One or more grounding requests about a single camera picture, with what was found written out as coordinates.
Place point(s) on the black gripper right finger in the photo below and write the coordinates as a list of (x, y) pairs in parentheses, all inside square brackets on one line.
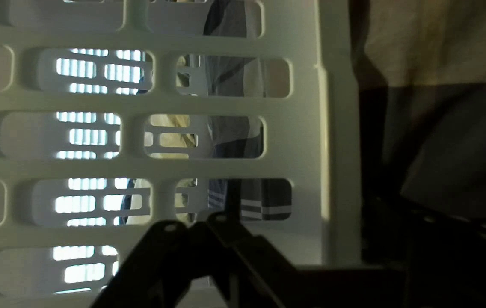
[(454, 267)]

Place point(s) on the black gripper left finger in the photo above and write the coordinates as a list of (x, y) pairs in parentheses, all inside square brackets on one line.
[(185, 267)]

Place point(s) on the white plastic laundry basket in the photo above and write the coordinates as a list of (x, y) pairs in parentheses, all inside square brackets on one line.
[(305, 171)]

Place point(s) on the plaid bed blanket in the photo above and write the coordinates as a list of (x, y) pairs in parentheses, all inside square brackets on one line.
[(442, 113)]

